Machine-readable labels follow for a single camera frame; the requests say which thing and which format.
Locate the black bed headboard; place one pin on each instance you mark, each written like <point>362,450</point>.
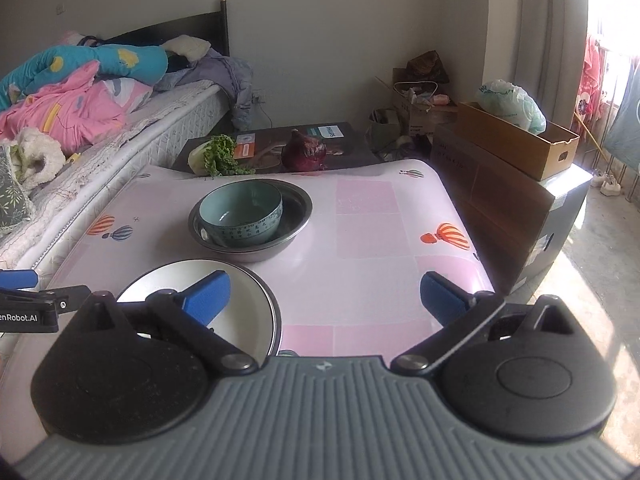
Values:
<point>190,25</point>

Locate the pink blanket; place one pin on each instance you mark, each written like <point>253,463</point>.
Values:
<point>75,110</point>

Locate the bed with white mattress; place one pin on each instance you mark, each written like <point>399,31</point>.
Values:
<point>150,135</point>

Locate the white ceramic plate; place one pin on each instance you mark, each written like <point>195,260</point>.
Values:
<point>245,305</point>

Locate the grey crumpled cloth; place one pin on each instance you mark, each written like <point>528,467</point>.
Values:
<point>220,80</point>

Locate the blue hanging cloth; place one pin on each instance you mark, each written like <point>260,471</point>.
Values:
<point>625,120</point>

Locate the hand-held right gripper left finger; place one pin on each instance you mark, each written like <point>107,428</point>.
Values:
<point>207,297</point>

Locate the large dark carton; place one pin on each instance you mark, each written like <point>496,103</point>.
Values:
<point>500,210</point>

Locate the pink and blue bedding pile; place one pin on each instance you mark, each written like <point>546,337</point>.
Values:
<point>75,62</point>

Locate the pale green plastic bag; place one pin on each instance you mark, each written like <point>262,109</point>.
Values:
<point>510,105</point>

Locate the green paper bag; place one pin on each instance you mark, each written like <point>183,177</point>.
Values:
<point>384,130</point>

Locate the brown snack bag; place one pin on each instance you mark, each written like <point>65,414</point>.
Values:
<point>427,66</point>

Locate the red onion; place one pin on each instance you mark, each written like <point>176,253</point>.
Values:
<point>305,152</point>

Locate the napa cabbage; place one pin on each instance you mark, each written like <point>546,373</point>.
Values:
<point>220,155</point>

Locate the grey curtain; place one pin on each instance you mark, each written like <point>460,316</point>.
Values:
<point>540,35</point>

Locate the teal ceramic bowl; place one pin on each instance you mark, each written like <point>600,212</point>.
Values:
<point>240,232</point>

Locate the red hanging clothing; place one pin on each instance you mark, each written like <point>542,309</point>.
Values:
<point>590,80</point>

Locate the long open cardboard box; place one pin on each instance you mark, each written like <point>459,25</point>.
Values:
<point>515,145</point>

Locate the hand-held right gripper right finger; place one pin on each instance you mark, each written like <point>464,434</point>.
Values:
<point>445,300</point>

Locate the small cardboard box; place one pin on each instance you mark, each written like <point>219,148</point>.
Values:
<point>425,115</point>

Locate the cream cloth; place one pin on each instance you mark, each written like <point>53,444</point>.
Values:
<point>187,47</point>

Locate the white shoes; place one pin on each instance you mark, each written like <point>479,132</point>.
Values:
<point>607,186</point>

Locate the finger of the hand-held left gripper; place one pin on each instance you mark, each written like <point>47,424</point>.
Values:
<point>20,280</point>
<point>45,296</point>

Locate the yellow stick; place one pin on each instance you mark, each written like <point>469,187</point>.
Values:
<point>592,137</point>

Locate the white fleece cloth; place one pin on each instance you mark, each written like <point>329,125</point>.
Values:
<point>40,155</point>

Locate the pink printed tablecloth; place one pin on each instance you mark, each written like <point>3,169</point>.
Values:
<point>370,240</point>

